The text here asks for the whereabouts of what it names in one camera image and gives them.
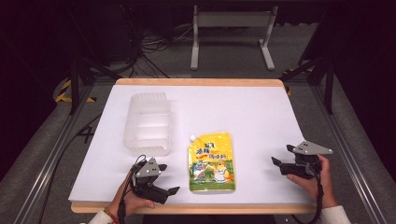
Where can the white table sheet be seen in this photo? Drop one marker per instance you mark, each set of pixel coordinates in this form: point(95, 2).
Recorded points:
point(249, 118)

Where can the black metal stand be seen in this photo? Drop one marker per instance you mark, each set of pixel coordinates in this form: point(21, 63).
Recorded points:
point(329, 84)
point(74, 84)

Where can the aluminium floor rail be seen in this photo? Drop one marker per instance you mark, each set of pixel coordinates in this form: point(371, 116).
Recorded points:
point(46, 161)
point(348, 155)

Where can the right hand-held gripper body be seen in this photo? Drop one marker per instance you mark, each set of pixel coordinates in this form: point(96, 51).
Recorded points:
point(308, 148)

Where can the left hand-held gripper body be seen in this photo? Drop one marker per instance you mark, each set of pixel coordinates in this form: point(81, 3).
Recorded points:
point(148, 170)

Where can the person's right hand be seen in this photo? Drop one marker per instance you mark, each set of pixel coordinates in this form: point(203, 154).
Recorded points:
point(325, 186)

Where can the person's left hand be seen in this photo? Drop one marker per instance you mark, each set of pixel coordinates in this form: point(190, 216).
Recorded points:
point(130, 202)

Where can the yellow spout pouch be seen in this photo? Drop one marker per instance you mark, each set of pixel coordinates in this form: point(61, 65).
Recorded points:
point(211, 161)

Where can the yellow black hazard tape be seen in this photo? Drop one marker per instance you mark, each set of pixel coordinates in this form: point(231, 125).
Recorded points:
point(63, 90)

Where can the grey metal stand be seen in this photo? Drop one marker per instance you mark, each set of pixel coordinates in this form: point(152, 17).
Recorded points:
point(233, 19)

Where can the translucent white plastic bin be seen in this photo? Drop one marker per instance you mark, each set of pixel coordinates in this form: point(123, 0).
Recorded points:
point(149, 124)

